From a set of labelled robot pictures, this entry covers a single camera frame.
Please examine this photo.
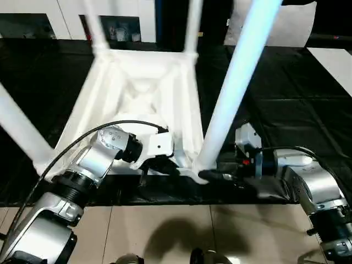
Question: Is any white plastic table top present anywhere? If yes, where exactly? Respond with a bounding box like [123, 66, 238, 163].
[34, 48, 210, 185]

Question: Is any white plastic table leg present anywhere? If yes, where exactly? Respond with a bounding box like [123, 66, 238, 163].
[182, 0, 205, 58]
[81, 0, 111, 56]
[196, 0, 284, 173]
[0, 81, 56, 177]

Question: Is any black work mat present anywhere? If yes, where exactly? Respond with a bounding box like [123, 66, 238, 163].
[0, 37, 352, 206]

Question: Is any black robot right foot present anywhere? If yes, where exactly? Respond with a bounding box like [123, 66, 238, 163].
[190, 247, 229, 264]

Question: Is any white flat board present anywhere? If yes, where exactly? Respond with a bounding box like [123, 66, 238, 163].
[306, 46, 352, 99]

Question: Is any grey cushion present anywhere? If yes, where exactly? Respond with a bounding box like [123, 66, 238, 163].
[223, 0, 317, 48]

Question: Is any black sofa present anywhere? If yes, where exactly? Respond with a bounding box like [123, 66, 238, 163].
[155, 0, 352, 48]

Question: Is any black television with red logo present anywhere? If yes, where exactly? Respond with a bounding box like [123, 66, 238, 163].
[310, 34, 352, 41]

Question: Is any white sideboard cabinet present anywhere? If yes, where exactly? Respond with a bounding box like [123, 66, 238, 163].
[0, 0, 158, 42]

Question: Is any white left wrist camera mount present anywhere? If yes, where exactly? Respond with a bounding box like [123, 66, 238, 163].
[131, 133, 175, 171]

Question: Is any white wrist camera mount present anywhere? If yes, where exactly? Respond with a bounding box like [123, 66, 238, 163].
[234, 122, 265, 180]
[131, 133, 175, 171]

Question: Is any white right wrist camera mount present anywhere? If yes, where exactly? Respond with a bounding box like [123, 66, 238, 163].
[234, 122, 265, 180]

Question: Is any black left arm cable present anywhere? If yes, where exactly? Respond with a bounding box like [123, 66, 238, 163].
[4, 119, 169, 238]

